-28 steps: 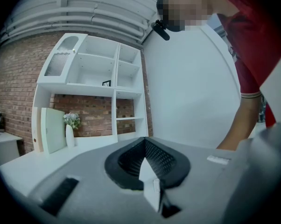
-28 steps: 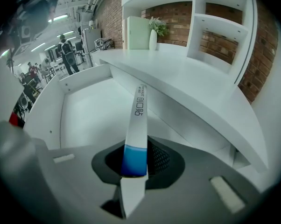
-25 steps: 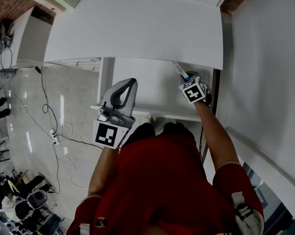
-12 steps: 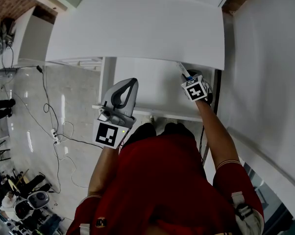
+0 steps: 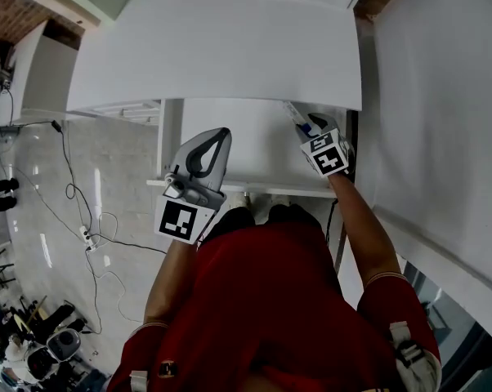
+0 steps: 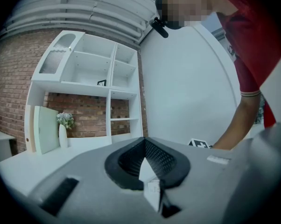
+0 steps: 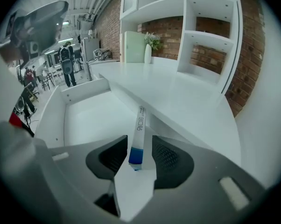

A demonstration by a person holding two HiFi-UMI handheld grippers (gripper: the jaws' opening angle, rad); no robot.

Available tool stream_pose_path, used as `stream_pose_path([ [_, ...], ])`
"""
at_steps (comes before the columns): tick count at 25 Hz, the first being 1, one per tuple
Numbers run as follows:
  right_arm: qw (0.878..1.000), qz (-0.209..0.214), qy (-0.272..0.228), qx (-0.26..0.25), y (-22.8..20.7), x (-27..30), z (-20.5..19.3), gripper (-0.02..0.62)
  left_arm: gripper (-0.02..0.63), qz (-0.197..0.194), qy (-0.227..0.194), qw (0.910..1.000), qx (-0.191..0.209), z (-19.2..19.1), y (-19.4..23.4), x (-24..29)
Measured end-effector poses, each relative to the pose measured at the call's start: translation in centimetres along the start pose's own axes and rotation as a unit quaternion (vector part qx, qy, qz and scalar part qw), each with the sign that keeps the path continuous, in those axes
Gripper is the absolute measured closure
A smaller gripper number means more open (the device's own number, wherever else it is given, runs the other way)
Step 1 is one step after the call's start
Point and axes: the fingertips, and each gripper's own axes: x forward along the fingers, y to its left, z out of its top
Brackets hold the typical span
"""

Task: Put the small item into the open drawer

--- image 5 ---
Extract grey backpack strap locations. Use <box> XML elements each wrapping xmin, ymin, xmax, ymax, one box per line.
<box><xmin>387</xmin><ymin>320</ymin><xmax>442</xmax><ymax>392</ymax></box>
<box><xmin>129</xmin><ymin>369</ymin><xmax>150</xmax><ymax>392</ymax></box>

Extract small white item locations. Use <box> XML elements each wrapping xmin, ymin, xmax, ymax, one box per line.
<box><xmin>282</xmin><ymin>100</ymin><xmax>306</xmax><ymax>127</ymax></box>

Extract white drawer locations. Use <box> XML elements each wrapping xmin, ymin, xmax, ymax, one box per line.
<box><xmin>146</xmin><ymin>98</ymin><xmax>358</xmax><ymax>198</ymax></box>

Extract person's red shirt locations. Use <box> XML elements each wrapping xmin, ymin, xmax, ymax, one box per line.
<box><xmin>106</xmin><ymin>220</ymin><xmax>442</xmax><ymax>392</ymax></box>

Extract thin black cable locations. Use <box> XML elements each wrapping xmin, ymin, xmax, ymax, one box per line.
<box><xmin>324</xmin><ymin>198</ymin><xmax>340</xmax><ymax>245</ymax></box>

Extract person's left forearm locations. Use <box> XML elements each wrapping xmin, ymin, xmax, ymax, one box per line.
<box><xmin>142</xmin><ymin>234</ymin><xmax>199</xmax><ymax>327</ymax></box>

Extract white floor cable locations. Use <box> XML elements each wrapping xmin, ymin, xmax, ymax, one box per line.
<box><xmin>84</xmin><ymin>211</ymin><xmax>145</xmax><ymax>324</ymax></box>

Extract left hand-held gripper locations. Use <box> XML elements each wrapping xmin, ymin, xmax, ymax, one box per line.
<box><xmin>154</xmin><ymin>127</ymin><xmax>233</xmax><ymax>245</ymax></box>

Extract black floor cable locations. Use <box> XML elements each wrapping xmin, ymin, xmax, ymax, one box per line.
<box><xmin>8</xmin><ymin>119</ymin><xmax>168</xmax><ymax>336</ymax></box>

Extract white cabinet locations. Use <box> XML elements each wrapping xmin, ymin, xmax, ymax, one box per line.
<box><xmin>65</xmin><ymin>0</ymin><xmax>364</xmax><ymax>127</ymax></box>

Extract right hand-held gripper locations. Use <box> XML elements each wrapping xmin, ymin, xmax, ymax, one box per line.
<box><xmin>295</xmin><ymin>112</ymin><xmax>356</xmax><ymax>178</ymax></box>

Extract person's right forearm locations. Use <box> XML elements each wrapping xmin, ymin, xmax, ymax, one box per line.
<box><xmin>326</xmin><ymin>171</ymin><xmax>407</xmax><ymax>287</ymax></box>

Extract white and black device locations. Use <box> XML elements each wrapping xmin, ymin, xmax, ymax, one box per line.
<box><xmin>26</xmin><ymin>345</ymin><xmax>60</xmax><ymax>381</ymax></box>

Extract grey round device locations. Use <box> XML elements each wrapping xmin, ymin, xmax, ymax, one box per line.
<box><xmin>45</xmin><ymin>327</ymin><xmax>83</xmax><ymax>362</ymax></box>

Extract white power strip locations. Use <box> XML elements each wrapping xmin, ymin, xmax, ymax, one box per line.
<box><xmin>78</xmin><ymin>225</ymin><xmax>101</xmax><ymax>252</ymax></box>

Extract large white panel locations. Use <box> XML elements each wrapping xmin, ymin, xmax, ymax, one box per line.
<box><xmin>370</xmin><ymin>0</ymin><xmax>492</xmax><ymax>314</ymax></box>

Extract person's black trousers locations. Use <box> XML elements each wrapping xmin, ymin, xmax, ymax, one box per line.
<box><xmin>207</xmin><ymin>203</ymin><xmax>323</xmax><ymax>238</ymax></box>

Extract glass partition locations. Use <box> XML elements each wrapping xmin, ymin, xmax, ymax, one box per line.
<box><xmin>403</xmin><ymin>259</ymin><xmax>492</xmax><ymax>392</ymax></box>

